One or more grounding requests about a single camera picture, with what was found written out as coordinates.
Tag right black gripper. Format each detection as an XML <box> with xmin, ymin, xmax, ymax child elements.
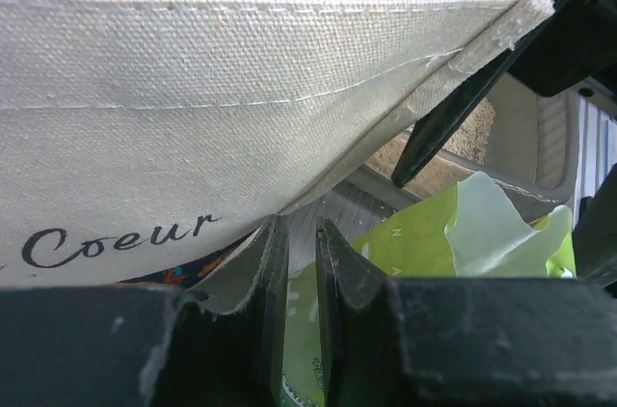
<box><xmin>390</xmin><ymin>0</ymin><xmax>616</xmax><ymax>188</ymax></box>

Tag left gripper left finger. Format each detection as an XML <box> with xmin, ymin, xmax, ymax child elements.
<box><xmin>1</xmin><ymin>217</ymin><xmax>289</xmax><ymax>406</ymax></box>

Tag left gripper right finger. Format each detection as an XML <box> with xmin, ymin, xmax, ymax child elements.
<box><xmin>315</xmin><ymin>219</ymin><xmax>616</xmax><ymax>406</ymax></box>

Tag green cat litter bag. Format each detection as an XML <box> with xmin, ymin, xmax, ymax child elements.
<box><xmin>281</xmin><ymin>174</ymin><xmax>577</xmax><ymax>406</ymax></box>

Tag clean litter granules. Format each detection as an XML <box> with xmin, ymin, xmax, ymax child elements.
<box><xmin>367</xmin><ymin>98</ymin><xmax>496</xmax><ymax>175</ymax></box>

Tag grey litter box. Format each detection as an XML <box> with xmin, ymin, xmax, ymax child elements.
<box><xmin>347</xmin><ymin>75</ymin><xmax>578</xmax><ymax>222</ymax></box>

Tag beige canvas tote bag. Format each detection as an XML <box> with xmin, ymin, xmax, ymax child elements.
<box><xmin>1</xmin><ymin>0</ymin><xmax>554</xmax><ymax>287</ymax></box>

